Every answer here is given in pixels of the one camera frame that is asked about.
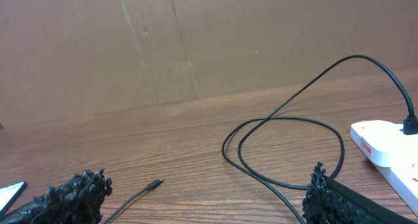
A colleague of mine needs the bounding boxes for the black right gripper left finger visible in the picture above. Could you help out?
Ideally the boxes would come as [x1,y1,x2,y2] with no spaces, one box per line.
[1,169,112,224]

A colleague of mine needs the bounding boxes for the white power strip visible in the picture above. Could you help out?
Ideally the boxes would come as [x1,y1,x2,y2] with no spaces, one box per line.
[372,132,418,216]

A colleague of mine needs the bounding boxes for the black USB charging cable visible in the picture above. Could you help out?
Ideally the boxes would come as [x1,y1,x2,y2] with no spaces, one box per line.
[103,54,418,224]

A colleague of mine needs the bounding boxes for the Samsung Galaxy smartphone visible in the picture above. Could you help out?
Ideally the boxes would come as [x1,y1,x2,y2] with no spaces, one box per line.
[0,182,27,216]

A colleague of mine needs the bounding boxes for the white charger plug adapter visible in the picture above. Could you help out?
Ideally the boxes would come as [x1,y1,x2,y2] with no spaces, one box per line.
[350,120,417,168]

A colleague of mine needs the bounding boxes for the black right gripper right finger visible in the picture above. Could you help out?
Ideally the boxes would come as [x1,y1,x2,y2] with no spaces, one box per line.
[302,163,416,224]

